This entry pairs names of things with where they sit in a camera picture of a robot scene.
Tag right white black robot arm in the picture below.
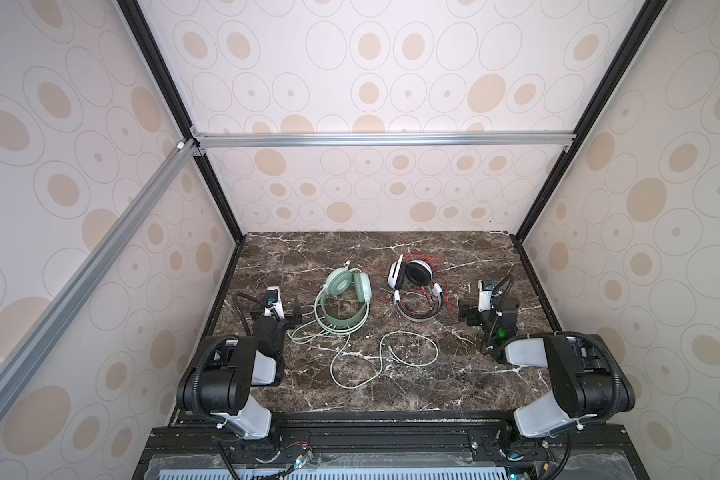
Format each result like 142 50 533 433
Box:
459 304 636 438

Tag left diagonal aluminium rail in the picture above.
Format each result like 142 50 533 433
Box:
0 138 198 421

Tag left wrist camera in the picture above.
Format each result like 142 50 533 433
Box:
263 286 285 321

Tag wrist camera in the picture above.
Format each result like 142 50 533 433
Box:
263 286 285 321
478 279 496 312

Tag black frame post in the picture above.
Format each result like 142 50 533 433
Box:
116 0 245 243
513 0 667 244

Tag horizontal aluminium rail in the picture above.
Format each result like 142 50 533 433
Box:
197 131 576 148

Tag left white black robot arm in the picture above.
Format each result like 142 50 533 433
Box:
176 305 302 440

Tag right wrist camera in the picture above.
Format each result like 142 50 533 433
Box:
478 279 496 312

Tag white black red headphones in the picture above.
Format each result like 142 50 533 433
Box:
387 255 446 323

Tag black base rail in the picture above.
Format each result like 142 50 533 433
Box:
132 411 648 479

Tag mint green headphones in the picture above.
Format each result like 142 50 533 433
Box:
313 261 372 336

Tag left black frame post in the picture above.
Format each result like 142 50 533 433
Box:
116 0 245 243

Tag right black frame post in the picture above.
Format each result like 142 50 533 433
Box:
513 0 667 244

